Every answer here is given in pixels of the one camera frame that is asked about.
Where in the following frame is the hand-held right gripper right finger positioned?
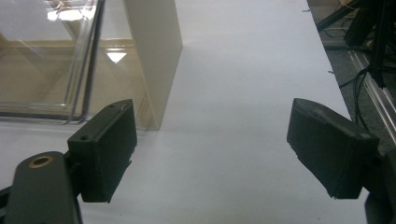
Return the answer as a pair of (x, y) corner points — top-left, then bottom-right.
(286, 97), (381, 200)

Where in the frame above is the black cable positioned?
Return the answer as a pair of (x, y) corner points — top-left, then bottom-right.
(338, 66), (373, 132)

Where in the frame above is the aluminium rail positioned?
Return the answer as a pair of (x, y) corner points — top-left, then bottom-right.
(347, 49), (396, 146)

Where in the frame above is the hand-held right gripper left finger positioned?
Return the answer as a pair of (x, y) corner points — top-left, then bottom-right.
(66, 98), (138, 204)

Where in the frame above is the black metal stand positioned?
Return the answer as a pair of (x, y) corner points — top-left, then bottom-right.
(316, 0), (396, 89)

